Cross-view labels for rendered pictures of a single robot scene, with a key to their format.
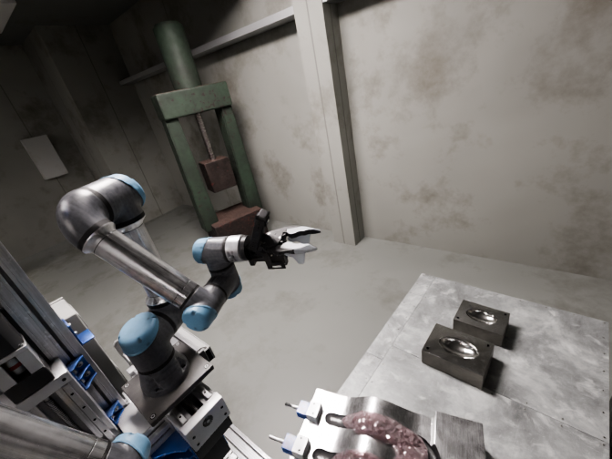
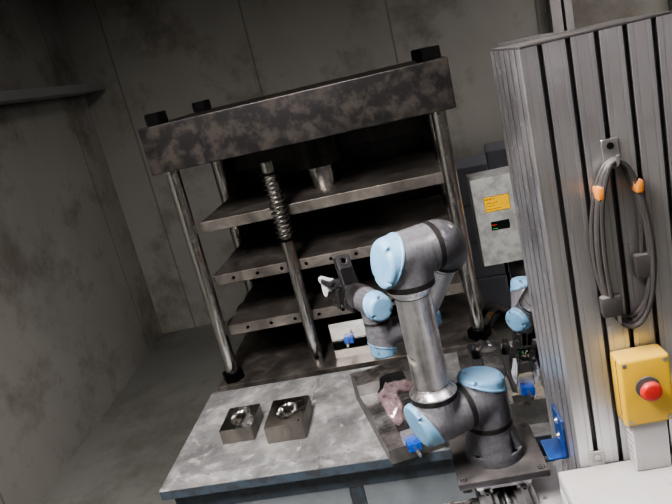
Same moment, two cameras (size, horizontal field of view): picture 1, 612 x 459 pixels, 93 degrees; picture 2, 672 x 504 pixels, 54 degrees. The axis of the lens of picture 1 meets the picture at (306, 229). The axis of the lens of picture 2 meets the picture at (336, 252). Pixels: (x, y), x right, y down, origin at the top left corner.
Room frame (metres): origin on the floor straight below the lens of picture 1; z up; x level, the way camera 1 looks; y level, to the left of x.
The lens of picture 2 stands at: (1.82, 1.56, 2.07)
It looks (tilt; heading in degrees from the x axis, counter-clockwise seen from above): 15 degrees down; 233
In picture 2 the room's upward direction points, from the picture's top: 14 degrees counter-clockwise
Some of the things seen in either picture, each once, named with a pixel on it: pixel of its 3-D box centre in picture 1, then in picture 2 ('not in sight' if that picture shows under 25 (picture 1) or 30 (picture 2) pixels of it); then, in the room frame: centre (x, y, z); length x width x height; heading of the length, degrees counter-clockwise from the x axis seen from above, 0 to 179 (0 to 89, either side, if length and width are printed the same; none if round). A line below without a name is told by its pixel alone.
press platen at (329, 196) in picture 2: not in sight; (326, 187); (-0.14, -0.95, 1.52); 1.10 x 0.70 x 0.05; 134
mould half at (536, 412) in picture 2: not in sight; (497, 374); (0.13, 0.13, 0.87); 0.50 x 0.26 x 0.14; 44
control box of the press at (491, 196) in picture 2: not in sight; (525, 322); (-0.53, -0.20, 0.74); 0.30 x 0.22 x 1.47; 134
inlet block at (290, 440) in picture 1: (288, 443); not in sight; (0.51, 0.19, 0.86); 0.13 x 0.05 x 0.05; 61
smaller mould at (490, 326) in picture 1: (480, 321); (242, 423); (0.82, -0.60, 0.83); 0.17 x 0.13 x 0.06; 44
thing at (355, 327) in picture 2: not in sight; (363, 315); (-0.07, -0.82, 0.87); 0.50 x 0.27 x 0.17; 44
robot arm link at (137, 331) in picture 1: (146, 339); (481, 395); (0.71, 0.56, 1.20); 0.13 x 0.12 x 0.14; 162
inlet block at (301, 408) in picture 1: (301, 409); (414, 446); (0.61, 0.14, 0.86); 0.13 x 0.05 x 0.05; 61
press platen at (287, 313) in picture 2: not in sight; (348, 282); (-0.13, -0.95, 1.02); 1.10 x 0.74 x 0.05; 134
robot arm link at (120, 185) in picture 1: (144, 260); (423, 339); (0.83, 0.52, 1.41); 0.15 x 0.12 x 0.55; 162
